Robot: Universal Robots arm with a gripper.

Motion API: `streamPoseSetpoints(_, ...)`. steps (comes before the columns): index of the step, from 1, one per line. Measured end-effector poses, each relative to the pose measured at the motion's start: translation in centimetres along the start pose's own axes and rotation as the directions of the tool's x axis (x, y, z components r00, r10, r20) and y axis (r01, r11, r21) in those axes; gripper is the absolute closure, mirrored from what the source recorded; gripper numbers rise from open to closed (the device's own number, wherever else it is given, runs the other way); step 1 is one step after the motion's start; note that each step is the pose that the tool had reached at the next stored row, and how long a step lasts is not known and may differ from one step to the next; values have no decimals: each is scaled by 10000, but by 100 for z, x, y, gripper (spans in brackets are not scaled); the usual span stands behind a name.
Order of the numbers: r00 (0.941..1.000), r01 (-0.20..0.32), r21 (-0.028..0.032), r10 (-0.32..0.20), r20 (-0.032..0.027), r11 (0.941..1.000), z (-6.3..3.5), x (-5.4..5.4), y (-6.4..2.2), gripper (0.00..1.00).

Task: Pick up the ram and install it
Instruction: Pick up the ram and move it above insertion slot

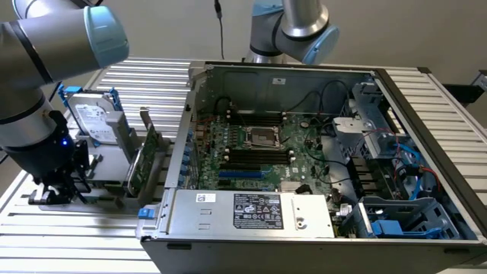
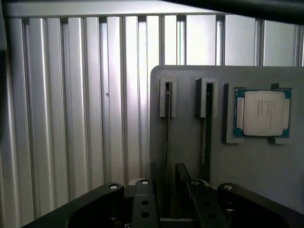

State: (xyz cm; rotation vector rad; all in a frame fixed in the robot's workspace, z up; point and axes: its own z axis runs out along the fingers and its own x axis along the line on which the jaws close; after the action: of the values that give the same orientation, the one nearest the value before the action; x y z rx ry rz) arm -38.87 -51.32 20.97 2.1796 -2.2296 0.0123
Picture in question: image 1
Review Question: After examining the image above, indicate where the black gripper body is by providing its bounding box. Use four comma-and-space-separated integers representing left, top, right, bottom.
1, 110, 83, 187

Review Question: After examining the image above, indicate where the green RAM stick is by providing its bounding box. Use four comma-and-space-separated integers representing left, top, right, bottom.
85, 195, 122, 205

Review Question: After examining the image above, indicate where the black RAM slot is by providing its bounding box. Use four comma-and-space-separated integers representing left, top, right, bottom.
229, 117, 285, 123
224, 155, 296, 161
228, 110, 285, 116
228, 114, 285, 119
224, 158, 296, 166
229, 120, 286, 127
224, 151, 294, 157
224, 146, 293, 153

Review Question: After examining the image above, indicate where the grey parts rack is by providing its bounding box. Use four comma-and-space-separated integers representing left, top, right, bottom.
27, 112, 175, 215

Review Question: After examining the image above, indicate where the green graphics card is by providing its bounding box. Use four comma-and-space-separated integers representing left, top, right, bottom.
126, 106, 166, 199

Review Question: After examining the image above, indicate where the silver hard disk blue carrier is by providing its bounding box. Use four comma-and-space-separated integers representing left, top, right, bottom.
57, 85, 125, 147

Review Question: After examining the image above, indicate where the silver power supply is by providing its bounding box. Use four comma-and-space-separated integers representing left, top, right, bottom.
162, 188, 337, 239

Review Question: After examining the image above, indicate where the blue expansion slot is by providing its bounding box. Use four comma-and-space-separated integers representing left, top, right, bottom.
217, 170, 264, 179

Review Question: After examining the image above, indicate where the black expansion slot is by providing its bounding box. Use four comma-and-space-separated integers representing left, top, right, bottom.
218, 163, 262, 172

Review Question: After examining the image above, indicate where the black power supply label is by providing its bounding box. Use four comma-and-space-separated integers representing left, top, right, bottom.
232, 192, 285, 230

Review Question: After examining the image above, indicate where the silver CPU socket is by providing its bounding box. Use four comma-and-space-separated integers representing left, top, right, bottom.
241, 124, 285, 150

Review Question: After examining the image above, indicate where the silver chipset heatsink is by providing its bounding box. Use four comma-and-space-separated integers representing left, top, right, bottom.
280, 180, 306, 194

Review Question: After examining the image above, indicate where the open black PC case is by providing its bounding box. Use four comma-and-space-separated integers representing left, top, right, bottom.
135, 59, 487, 274

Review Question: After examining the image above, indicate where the green motherboard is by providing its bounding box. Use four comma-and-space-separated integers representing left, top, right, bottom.
189, 111, 340, 195

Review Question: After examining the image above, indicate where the grey metal drive cage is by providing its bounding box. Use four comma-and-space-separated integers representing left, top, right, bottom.
330, 82, 404, 161

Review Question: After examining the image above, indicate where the blue disk bay clip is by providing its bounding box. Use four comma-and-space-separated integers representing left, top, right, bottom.
369, 219, 404, 238

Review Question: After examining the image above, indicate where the grey disk bay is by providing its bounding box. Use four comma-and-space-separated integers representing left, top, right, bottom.
354, 196, 462, 241

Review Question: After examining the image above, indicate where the short black power wire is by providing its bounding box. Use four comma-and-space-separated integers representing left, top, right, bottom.
213, 96, 233, 115

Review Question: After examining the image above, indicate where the thin black motherboard wire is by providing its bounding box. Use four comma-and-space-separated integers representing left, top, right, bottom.
302, 136, 350, 184

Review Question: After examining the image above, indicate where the black hanging cable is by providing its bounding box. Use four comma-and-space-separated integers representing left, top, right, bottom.
213, 0, 226, 59

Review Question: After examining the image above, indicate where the long looping black wire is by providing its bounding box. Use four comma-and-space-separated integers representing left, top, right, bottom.
285, 79, 349, 115

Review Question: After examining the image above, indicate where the blue wire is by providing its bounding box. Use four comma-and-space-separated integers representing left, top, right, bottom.
392, 140, 424, 201

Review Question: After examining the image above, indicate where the red wire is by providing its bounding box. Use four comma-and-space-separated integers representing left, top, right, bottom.
414, 167, 438, 198

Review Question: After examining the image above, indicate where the black table bracket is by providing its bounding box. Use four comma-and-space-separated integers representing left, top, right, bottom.
440, 83, 485, 104

